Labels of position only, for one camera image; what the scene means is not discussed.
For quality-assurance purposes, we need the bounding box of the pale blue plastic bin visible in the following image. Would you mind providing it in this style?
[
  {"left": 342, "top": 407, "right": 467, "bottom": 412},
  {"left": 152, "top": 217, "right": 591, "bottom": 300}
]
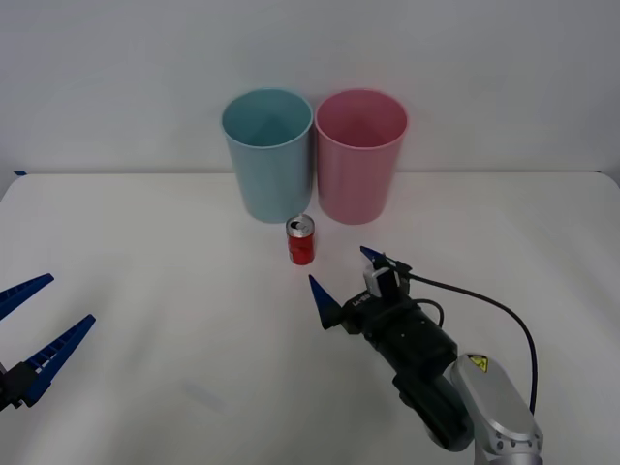
[{"left": 221, "top": 86, "right": 313, "bottom": 225}]

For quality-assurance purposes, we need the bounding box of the pink plastic bin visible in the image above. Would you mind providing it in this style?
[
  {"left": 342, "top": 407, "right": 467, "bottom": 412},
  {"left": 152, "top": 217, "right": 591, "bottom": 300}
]
[{"left": 314, "top": 88, "right": 409, "bottom": 226}]

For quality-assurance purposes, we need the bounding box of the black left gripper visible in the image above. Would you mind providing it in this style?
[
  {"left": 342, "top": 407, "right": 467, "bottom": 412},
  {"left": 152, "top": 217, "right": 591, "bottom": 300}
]
[{"left": 0, "top": 273, "right": 97, "bottom": 414}]

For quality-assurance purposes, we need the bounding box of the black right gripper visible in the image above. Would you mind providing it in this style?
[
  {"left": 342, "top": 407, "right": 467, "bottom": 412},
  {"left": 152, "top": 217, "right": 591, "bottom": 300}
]
[{"left": 308, "top": 245, "right": 419, "bottom": 341}]

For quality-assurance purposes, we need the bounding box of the red drink can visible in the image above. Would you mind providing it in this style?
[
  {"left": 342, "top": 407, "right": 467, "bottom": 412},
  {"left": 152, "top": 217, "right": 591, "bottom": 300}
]
[{"left": 285, "top": 214, "right": 317, "bottom": 266}]

